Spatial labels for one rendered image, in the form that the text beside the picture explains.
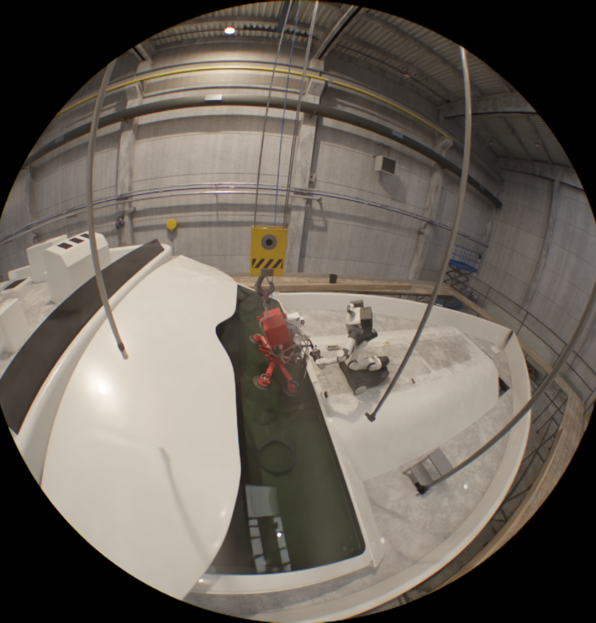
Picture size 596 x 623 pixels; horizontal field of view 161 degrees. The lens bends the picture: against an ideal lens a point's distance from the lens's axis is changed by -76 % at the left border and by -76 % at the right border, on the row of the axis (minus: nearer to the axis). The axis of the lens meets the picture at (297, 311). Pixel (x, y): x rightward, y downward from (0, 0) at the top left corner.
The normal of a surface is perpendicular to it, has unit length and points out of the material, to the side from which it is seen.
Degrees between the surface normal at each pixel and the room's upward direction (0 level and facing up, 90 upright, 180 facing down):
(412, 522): 0
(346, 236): 90
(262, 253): 90
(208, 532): 21
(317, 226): 90
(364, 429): 31
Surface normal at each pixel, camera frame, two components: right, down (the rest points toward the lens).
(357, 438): 0.23, -0.37
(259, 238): 0.22, 0.50
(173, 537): 0.45, -0.72
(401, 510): 0.11, -0.86
